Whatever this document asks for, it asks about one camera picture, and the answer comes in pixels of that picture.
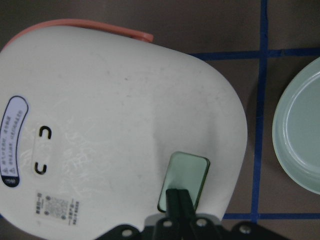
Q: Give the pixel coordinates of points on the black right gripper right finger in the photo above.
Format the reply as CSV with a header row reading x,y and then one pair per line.
x,y
190,225

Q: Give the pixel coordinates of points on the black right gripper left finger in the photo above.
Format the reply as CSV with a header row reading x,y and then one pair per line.
x,y
174,211

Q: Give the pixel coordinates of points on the cream rice cooker orange handle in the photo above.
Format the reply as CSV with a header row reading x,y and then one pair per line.
x,y
89,121

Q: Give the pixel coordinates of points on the green plate right side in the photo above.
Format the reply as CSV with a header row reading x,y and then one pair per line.
x,y
296,128

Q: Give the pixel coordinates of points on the brown paper table mat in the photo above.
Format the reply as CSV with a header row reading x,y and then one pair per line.
x,y
258,45

